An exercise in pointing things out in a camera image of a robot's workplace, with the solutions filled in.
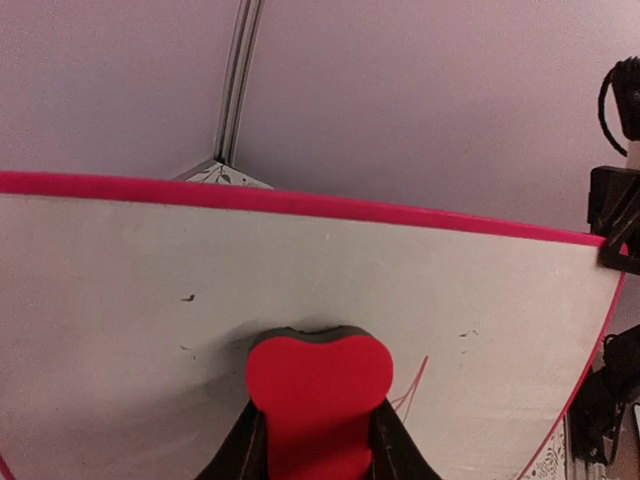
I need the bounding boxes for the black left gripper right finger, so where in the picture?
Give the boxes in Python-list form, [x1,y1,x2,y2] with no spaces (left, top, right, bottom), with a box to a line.
[368,400,441,480]

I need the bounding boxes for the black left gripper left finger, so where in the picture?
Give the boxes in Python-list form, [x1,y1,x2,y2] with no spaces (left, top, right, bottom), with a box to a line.
[195,400,268,480]

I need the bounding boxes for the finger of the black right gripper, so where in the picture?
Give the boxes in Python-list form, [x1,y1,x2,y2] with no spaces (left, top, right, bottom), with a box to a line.
[598,235,640,274]
[587,166,639,235]

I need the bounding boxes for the red whiteboard eraser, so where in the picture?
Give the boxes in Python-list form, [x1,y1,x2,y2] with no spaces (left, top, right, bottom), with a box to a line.
[246,326,394,479]

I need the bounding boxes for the pink framed whiteboard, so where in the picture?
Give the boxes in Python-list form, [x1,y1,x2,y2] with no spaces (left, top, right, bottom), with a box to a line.
[1,172,623,479]

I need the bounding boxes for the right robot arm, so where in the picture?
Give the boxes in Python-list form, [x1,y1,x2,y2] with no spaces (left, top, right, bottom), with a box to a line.
[569,166,639,466]

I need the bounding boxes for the floral patterned table mat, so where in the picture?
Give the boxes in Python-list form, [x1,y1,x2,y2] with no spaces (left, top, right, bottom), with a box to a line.
[175,159,272,189]

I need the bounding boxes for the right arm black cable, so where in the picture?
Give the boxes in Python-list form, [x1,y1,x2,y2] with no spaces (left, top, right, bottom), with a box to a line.
[596,64,629,156]

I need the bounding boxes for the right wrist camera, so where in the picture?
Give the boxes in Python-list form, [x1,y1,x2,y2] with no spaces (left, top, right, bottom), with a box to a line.
[613,56,639,170]

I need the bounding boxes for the right aluminium frame post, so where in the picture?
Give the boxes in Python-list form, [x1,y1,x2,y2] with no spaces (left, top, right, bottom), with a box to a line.
[213,0,265,166]

